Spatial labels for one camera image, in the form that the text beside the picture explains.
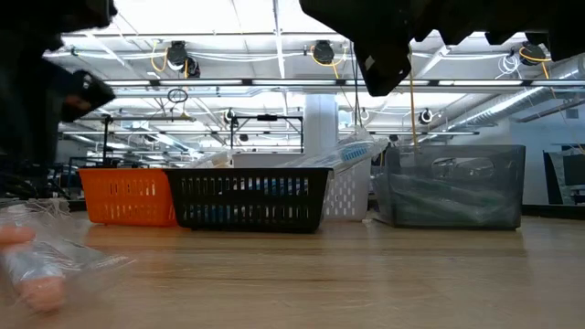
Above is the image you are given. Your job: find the white coiled cable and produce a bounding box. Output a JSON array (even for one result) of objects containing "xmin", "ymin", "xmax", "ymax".
[{"xmin": 496, "ymin": 53, "xmax": 522, "ymax": 77}]

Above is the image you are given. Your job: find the long ceiling light bar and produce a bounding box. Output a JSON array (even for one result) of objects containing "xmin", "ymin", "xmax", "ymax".
[{"xmin": 104, "ymin": 79, "xmax": 585, "ymax": 89}]

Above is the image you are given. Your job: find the black cable loop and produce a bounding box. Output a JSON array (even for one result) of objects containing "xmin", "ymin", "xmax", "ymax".
[{"xmin": 166, "ymin": 88, "xmax": 189, "ymax": 105}]

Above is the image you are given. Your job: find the silver ventilation duct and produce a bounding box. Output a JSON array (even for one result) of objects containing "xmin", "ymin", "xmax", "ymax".
[{"xmin": 424, "ymin": 54, "xmax": 585, "ymax": 136}]

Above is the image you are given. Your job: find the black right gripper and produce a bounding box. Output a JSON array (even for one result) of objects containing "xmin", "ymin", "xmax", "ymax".
[{"xmin": 299, "ymin": 0, "xmax": 585, "ymax": 97}]

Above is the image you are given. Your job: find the grey translucent plastic bin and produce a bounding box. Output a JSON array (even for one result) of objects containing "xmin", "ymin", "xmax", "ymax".
[{"xmin": 372, "ymin": 144, "xmax": 527, "ymax": 230}]

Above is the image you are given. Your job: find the orange plastic basket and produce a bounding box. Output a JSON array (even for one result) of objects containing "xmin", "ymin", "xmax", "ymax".
[{"xmin": 77, "ymin": 166, "xmax": 179, "ymax": 228}]

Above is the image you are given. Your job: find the white plastic basket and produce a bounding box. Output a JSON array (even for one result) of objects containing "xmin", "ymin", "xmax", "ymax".
[{"xmin": 231, "ymin": 153, "xmax": 374, "ymax": 223}]

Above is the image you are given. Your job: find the black metal frame stand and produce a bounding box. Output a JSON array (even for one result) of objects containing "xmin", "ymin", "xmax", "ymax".
[{"xmin": 229, "ymin": 114, "xmax": 304, "ymax": 154}]

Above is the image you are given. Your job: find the white square pillar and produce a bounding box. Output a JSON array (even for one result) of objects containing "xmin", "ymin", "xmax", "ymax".
[{"xmin": 303, "ymin": 93, "xmax": 340, "ymax": 155}]

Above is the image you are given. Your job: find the black plastic basket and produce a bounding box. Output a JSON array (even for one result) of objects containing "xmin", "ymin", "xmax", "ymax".
[{"xmin": 163, "ymin": 167, "xmax": 334, "ymax": 233}]

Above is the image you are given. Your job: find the black ceiling cable reel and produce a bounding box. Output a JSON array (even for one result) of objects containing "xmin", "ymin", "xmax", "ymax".
[
  {"xmin": 520, "ymin": 43, "xmax": 548, "ymax": 67},
  {"xmin": 312, "ymin": 39, "xmax": 336, "ymax": 66},
  {"xmin": 165, "ymin": 39, "xmax": 201, "ymax": 80}
]

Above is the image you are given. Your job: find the black hanging cable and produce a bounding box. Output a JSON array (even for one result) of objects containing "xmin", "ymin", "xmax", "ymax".
[{"xmin": 349, "ymin": 43, "xmax": 366, "ymax": 143}]

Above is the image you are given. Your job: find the orange white toothbrush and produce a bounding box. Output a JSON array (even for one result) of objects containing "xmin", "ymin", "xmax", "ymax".
[
  {"xmin": 186, "ymin": 149, "xmax": 235, "ymax": 169},
  {"xmin": 0, "ymin": 196, "xmax": 136, "ymax": 316}
]

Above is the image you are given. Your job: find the purple white toothbrush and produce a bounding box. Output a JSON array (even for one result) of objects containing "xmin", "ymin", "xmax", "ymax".
[{"xmin": 282, "ymin": 127, "xmax": 390, "ymax": 171}]

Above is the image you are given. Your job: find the yellow hanging cord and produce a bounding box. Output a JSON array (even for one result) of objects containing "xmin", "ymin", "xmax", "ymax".
[{"xmin": 406, "ymin": 45, "xmax": 418, "ymax": 147}]

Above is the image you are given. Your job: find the dark monitor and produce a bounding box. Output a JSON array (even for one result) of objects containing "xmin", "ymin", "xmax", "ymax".
[{"xmin": 542, "ymin": 144, "xmax": 585, "ymax": 207}]

